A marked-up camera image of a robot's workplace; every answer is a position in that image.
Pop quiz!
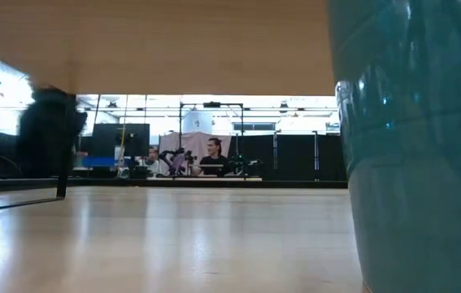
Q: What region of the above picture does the yellow pole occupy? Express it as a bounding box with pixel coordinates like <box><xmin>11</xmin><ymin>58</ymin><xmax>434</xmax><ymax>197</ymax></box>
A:
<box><xmin>115</xmin><ymin>94</ymin><xmax>130</xmax><ymax>178</ymax></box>

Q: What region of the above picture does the black monitor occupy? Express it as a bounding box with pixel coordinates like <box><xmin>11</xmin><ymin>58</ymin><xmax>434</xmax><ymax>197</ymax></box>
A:
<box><xmin>91</xmin><ymin>123</ymin><xmax>151</xmax><ymax>159</ymax></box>

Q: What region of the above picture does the black aluminium rig frame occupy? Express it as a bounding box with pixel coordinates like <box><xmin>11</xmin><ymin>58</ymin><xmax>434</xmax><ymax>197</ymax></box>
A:
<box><xmin>0</xmin><ymin>177</ymin><xmax>349</xmax><ymax>190</ymax></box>

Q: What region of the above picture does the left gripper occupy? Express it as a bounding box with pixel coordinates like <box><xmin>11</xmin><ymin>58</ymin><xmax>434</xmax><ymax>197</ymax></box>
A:
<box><xmin>16</xmin><ymin>83</ymin><xmax>89</xmax><ymax>181</ymax></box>

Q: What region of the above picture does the black metal shelf leg frame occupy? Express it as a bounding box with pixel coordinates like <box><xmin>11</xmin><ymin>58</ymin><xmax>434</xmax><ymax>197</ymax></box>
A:
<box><xmin>0</xmin><ymin>92</ymin><xmax>77</xmax><ymax>214</ymax></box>

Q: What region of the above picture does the white cylinder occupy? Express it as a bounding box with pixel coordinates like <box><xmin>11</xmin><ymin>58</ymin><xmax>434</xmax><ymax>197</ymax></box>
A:
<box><xmin>181</xmin><ymin>109</ymin><xmax>214</xmax><ymax>134</ymax></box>

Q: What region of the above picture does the pale pink cloth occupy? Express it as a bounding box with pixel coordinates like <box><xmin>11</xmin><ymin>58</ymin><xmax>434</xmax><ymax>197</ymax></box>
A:
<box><xmin>159</xmin><ymin>130</ymin><xmax>233</xmax><ymax>177</ymax></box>

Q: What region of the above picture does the blue box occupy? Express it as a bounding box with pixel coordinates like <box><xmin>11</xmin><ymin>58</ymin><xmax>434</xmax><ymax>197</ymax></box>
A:
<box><xmin>82</xmin><ymin>155</ymin><xmax>118</xmax><ymax>168</ymax></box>

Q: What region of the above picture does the dark teal glossy mug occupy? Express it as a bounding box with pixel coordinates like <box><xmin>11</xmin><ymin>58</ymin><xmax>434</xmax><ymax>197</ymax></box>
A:
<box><xmin>326</xmin><ymin>0</ymin><xmax>461</xmax><ymax>293</ymax></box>

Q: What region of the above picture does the black camera stand frame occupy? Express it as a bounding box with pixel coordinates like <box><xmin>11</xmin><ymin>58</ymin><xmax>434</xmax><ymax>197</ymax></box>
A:
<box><xmin>178</xmin><ymin>100</ymin><xmax>246</xmax><ymax>180</ymax></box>

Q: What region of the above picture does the dark device with green light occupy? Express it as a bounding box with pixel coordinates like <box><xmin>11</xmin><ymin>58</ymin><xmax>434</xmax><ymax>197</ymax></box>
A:
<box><xmin>229</xmin><ymin>154</ymin><xmax>264</xmax><ymax>178</ymax></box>

